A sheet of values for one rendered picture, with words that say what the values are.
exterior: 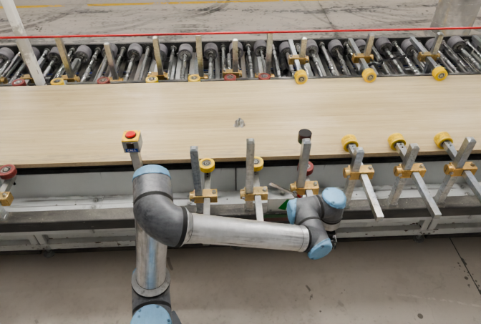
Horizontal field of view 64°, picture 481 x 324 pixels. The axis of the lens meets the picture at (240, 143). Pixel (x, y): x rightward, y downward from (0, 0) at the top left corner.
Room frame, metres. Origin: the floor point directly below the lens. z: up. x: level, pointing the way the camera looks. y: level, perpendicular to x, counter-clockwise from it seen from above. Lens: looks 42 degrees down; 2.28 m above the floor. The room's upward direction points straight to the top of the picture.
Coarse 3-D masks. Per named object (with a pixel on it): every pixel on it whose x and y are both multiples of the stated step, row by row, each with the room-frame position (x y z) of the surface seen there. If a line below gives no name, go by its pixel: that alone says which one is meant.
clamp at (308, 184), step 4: (292, 184) 1.28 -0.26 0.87; (308, 184) 1.28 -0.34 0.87; (312, 184) 1.28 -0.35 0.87; (292, 188) 1.25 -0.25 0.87; (296, 188) 1.25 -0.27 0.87; (300, 188) 1.25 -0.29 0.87; (304, 188) 1.25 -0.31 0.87; (308, 188) 1.25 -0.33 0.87; (312, 188) 1.25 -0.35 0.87; (316, 188) 1.25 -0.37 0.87; (300, 192) 1.25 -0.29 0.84; (304, 192) 1.25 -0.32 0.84; (316, 192) 1.25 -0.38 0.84
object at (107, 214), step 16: (112, 208) 1.26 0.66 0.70; (128, 208) 1.26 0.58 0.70; (192, 208) 1.26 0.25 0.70; (224, 208) 1.26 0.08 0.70; (240, 208) 1.26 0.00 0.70; (352, 208) 1.26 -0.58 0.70; (368, 208) 1.26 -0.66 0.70; (384, 208) 1.26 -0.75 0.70; (400, 208) 1.26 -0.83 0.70; (416, 208) 1.26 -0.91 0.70; (448, 208) 1.27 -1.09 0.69; (464, 208) 1.27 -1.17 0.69; (480, 208) 1.28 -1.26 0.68; (0, 224) 1.16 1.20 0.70; (16, 224) 1.17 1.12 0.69; (32, 224) 1.17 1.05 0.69; (48, 224) 1.17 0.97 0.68; (64, 224) 1.18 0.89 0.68; (80, 224) 1.18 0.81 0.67; (96, 224) 1.18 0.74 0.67; (112, 224) 1.19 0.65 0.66; (128, 224) 1.19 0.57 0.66
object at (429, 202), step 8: (400, 144) 1.46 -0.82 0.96; (400, 152) 1.42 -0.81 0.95; (416, 176) 1.24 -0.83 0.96; (416, 184) 1.21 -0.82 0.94; (424, 184) 1.19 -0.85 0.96; (424, 192) 1.14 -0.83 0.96; (424, 200) 1.11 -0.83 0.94; (432, 200) 1.10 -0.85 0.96; (432, 208) 1.05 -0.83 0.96; (432, 216) 1.03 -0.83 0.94; (440, 216) 1.02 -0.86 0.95
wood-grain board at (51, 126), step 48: (0, 96) 1.99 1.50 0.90; (48, 96) 1.99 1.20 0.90; (96, 96) 1.99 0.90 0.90; (144, 96) 1.99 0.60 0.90; (192, 96) 1.99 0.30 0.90; (240, 96) 1.99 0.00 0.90; (288, 96) 1.99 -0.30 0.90; (336, 96) 1.99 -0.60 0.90; (384, 96) 1.99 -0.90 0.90; (432, 96) 1.99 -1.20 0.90; (480, 96) 1.99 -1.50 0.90; (0, 144) 1.53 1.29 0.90; (48, 144) 1.53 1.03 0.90; (96, 144) 1.53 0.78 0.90; (144, 144) 1.53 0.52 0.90; (192, 144) 1.53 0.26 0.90; (240, 144) 1.53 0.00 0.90; (288, 144) 1.53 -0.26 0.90; (336, 144) 1.53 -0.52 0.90; (384, 144) 1.53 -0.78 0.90; (432, 144) 1.53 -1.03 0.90; (480, 144) 1.53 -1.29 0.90
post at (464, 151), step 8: (464, 144) 1.31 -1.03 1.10; (472, 144) 1.29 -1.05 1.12; (464, 152) 1.29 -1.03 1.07; (456, 160) 1.30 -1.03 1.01; (464, 160) 1.29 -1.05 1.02; (448, 176) 1.30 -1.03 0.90; (448, 184) 1.29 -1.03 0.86; (440, 192) 1.30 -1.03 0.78; (448, 192) 1.29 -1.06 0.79; (440, 200) 1.29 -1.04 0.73
